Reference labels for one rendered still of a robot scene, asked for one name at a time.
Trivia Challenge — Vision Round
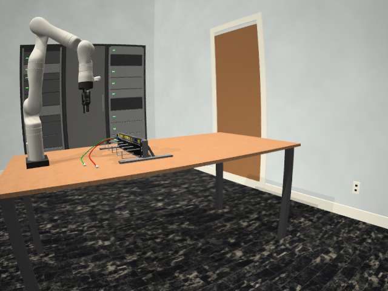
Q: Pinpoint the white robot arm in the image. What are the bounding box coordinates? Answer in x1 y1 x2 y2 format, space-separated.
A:
23 17 101 161

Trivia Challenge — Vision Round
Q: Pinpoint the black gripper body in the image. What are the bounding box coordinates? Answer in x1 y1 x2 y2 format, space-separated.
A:
78 81 93 98

